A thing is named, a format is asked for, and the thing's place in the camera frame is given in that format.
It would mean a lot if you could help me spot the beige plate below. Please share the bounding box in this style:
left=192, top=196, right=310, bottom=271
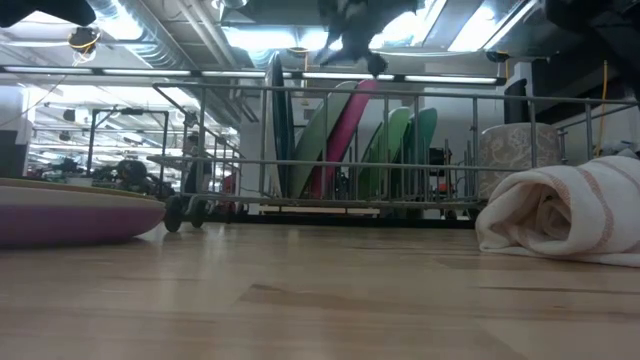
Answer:
left=0, top=177, right=160, bottom=209

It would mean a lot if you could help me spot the black overhead camera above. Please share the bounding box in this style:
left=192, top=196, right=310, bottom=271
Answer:
left=67, top=27, right=102, bottom=66

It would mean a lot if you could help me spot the grey plate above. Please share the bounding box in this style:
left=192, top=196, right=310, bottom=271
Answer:
left=263, top=54, right=277, bottom=199

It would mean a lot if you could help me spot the long ceiling strip light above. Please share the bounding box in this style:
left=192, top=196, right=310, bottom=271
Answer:
left=0, top=64, right=507, bottom=86

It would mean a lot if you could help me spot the grey wire dish rack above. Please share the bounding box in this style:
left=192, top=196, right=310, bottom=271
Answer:
left=147, top=80, right=640, bottom=234

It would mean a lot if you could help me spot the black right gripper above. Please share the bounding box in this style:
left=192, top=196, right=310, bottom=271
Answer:
left=314, top=0, right=421, bottom=76

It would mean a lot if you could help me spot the pale sage green plate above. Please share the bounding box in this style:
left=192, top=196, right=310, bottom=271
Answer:
left=289, top=81, right=360, bottom=200

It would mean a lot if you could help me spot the spiral silver ventilation duct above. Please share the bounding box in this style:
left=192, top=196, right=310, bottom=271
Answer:
left=87, top=0, right=186, bottom=69

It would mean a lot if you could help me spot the purple plate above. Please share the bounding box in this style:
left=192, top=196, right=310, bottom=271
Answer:
left=0, top=202, right=167, bottom=247

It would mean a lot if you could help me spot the teal plate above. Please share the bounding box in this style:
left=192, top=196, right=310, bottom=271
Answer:
left=394, top=107, right=440, bottom=200

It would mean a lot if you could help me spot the dark green plate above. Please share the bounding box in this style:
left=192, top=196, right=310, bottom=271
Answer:
left=269, top=51, right=297, bottom=200

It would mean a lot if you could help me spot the yellow cable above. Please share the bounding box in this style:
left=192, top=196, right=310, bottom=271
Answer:
left=597, top=59, right=610, bottom=156

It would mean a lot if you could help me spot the background black rig frame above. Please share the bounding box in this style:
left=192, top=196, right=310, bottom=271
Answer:
left=87, top=107, right=171, bottom=176

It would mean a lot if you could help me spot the white striped towel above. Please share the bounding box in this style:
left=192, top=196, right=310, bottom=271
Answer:
left=474, top=155, right=640, bottom=269

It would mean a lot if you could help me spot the light green plate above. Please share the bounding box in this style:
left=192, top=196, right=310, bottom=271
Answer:
left=357, top=106, right=412, bottom=200

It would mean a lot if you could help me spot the pink plate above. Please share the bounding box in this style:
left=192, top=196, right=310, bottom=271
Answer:
left=308, top=78, right=380, bottom=200

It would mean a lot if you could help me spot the black metal rig frame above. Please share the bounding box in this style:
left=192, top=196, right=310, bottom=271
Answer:
left=204, top=212, right=476, bottom=230

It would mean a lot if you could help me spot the person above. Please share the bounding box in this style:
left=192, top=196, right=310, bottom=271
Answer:
left=182, top=132, right=214, bottom=196

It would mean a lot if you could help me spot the light wooden desk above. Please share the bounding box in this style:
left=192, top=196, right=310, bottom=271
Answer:
left=259, top=205, right=382, bottom=216

